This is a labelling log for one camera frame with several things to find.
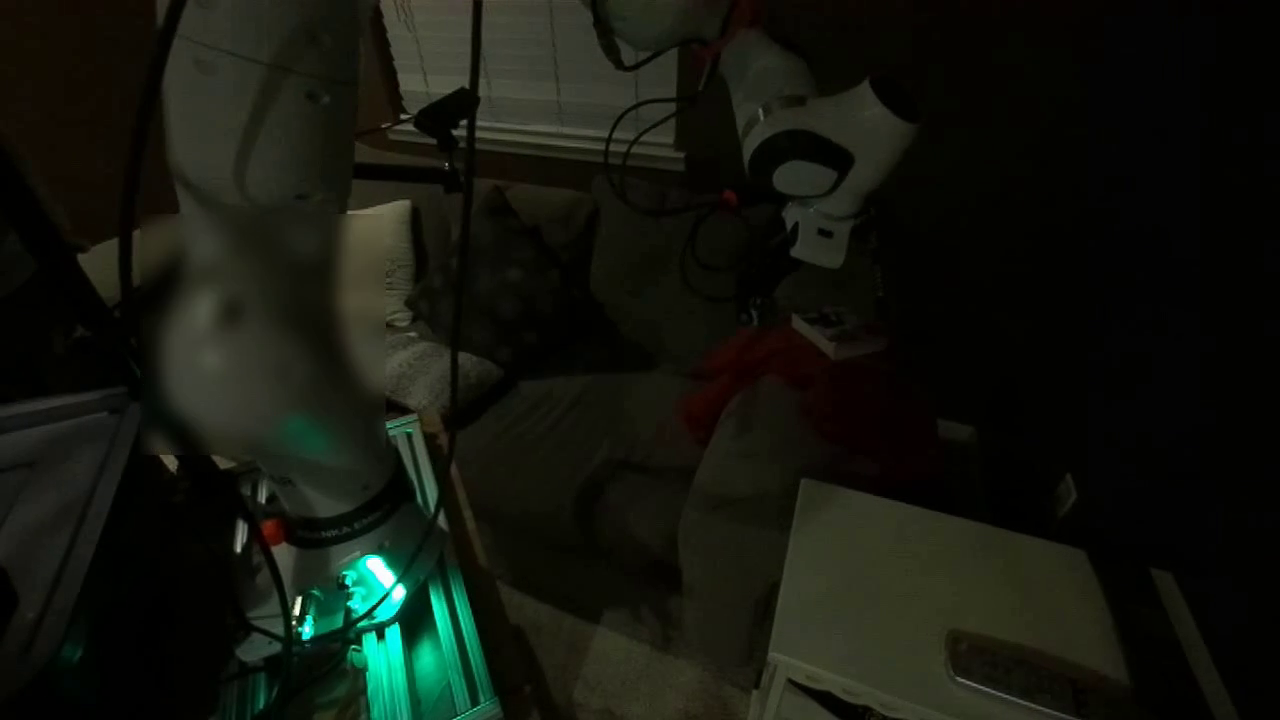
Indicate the red blanket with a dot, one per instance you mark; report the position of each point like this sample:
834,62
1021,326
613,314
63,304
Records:
815,394

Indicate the grey equipment box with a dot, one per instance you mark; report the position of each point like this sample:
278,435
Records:
63,522

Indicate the dark patterned cushion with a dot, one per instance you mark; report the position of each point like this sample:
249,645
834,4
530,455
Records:
523,283

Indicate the black camera stand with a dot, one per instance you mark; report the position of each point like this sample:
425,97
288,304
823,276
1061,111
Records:
452,203

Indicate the robot base mount green lit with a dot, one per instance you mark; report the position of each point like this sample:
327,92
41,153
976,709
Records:
384,612

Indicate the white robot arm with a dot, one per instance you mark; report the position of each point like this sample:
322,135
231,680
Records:
266,267

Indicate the white lattice side table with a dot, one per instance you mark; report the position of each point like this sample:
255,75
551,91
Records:
935,601

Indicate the white window blinds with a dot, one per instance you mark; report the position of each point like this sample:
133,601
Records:
535,66

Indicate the light cushion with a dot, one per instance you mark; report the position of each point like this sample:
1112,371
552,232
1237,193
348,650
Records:
384,294

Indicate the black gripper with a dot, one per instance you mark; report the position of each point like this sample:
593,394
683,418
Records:
831,253

